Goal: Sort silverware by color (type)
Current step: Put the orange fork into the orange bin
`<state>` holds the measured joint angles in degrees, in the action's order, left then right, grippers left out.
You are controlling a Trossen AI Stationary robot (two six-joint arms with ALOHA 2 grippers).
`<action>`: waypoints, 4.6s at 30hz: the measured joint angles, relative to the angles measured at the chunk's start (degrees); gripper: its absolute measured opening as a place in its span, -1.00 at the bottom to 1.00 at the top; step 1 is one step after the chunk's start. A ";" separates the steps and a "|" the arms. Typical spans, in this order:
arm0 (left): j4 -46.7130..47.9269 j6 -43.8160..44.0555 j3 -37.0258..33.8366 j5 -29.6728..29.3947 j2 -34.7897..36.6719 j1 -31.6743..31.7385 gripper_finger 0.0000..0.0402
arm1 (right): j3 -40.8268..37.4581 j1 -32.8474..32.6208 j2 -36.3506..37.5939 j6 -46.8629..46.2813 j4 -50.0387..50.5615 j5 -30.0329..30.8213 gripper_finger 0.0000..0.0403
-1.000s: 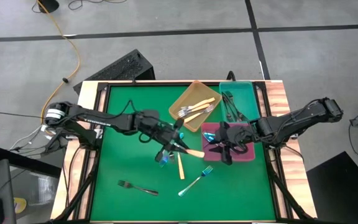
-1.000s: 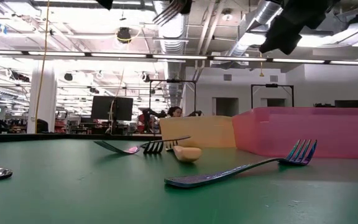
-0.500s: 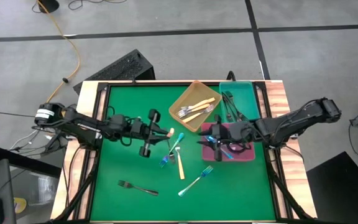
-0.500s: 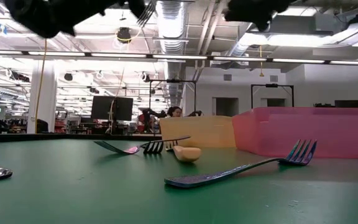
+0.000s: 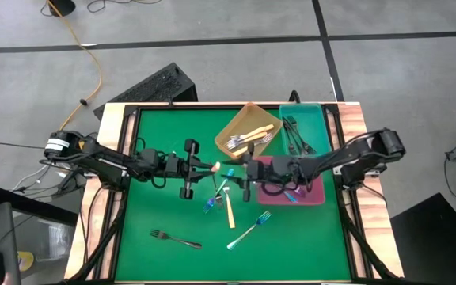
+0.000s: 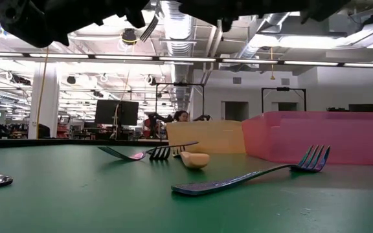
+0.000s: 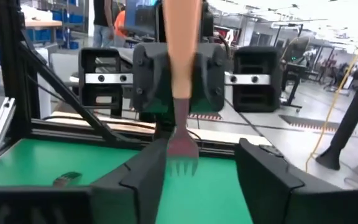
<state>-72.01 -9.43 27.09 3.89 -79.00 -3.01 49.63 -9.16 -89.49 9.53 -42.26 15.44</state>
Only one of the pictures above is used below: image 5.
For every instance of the yellow purple floor sticker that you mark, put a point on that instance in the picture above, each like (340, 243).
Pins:
(26, 261)

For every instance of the silver spoon at left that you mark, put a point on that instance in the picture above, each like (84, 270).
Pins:
(180, 240)

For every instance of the black floor panel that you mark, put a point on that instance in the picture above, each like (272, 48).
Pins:
(441, 245)

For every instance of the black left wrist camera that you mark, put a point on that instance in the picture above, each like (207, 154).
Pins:
(150, 157)

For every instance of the silver metal fork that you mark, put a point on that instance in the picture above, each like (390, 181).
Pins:
(223, 183)

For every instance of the pink plastic bin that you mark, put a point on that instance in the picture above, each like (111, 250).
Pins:
(315, 196)

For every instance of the thin blue knife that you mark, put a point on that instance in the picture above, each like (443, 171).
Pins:
(290, 196)

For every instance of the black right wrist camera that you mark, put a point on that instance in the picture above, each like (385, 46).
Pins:
(282, 164)

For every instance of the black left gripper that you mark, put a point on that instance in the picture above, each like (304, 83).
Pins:
(176, 165)

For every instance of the orange plastic bin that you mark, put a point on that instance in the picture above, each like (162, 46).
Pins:
(248, 116)

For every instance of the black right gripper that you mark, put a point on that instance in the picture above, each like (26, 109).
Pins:
(261, 170)

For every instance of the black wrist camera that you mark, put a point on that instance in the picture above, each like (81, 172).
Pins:
(282, 164)
(150, 157)

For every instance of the teal plastic bin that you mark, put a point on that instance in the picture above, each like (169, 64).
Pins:
(315, 122)

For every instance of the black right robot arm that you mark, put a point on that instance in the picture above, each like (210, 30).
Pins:
(354, 152)

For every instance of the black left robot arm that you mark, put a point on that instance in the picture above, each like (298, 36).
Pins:
(93, 156)

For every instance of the black round stand base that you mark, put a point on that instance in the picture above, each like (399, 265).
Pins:
(61, 6)

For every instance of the black metal fork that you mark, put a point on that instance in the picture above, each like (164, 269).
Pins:
(287, 134)
(301, 138)
(296, 136)

